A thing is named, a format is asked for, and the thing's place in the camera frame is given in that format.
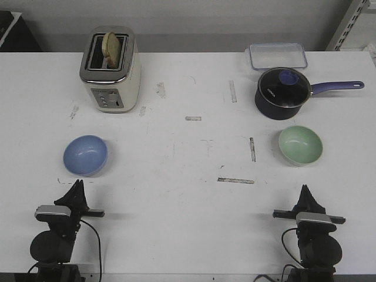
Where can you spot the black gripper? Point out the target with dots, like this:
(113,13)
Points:
(312,206)
(67,227)

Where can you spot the blue bowl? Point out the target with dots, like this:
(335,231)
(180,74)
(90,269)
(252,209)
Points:
(86,155)

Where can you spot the green bowl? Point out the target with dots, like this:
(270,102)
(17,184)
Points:
(300,145)

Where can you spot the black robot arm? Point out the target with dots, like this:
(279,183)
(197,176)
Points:
(52,249)
(319,252)

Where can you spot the dark blue saucepan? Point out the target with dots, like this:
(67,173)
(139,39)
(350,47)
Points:
(279,113)

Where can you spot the glass pot lid blue knob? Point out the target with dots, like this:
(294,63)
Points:
(284,87)

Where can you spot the cream and chrome toaster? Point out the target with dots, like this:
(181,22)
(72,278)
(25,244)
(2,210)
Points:
(112,90)

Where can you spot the clear plastic food container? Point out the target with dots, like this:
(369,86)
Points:
(263,56)

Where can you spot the slice of toasted bread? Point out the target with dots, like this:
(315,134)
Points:
(111,49)

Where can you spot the grey metal shelf upright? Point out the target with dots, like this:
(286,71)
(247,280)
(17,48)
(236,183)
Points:
(356,30)

